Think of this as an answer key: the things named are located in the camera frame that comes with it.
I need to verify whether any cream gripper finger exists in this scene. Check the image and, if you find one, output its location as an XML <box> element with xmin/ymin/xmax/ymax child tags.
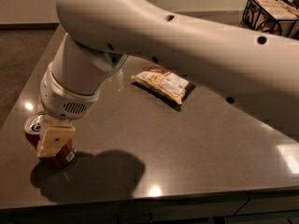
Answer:
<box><xmin>37</xmin><ymin>118</ymin><xmax>76</xmax><ymax>158</ymax></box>

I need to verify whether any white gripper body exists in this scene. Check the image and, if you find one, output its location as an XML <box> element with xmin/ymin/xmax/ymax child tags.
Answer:
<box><xmin>40</xmin><ymin>63</ymin><xmax>100</xmax><ymax>119</ymax></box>

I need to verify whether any red coke can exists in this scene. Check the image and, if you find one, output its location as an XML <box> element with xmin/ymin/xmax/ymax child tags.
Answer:
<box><xmin>24</xmin><ymin>112</ymin><xmax>76</xmax><ymax>168</ymax></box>

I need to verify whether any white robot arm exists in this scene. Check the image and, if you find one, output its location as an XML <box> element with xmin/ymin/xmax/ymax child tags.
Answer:
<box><xmin>37</xmin><ymin>0</ymin><xmax>299</xmax><ymax>158</ymax></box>

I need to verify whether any brown chip bag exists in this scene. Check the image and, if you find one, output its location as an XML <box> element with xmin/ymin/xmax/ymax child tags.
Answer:
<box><xmin>131</xmin><ymin>65</ymin><xmax>191</xmax><ymax>105</ymax></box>

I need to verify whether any black wire basket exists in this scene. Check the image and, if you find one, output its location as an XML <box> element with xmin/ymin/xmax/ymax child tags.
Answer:
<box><xmin>240</xmin><ymin>0</ymin><xmax>299</xmax><ymax>39</ymax></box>

